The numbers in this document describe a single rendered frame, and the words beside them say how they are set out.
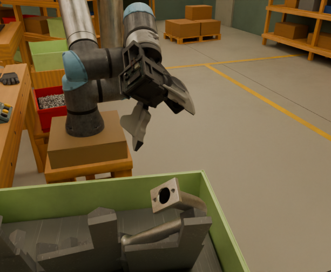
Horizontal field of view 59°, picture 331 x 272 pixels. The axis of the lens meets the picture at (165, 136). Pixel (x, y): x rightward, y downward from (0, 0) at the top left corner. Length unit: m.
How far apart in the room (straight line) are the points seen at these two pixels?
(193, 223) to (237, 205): 1.78
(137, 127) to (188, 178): 0.34
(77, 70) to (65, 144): 0.45
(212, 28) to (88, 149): 6.74
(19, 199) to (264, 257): 1.46
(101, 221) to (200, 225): 0.15
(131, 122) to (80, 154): 0.55
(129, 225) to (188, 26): 6.59
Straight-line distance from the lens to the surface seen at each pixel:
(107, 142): 1.10
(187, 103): 0.52
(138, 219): 0.89
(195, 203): 0.51
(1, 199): 0.94
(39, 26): 4.61
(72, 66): 0.74
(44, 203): 0.93
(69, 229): 0.90
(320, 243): 2.17
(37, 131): 1.55
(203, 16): 7.91
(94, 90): 1.10
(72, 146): 1.11
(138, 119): 0.59
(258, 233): 2.09
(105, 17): 1.05
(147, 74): 0.54
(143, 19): 0.70
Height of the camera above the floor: 1.48
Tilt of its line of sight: 29 degrees down
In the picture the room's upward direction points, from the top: straight up
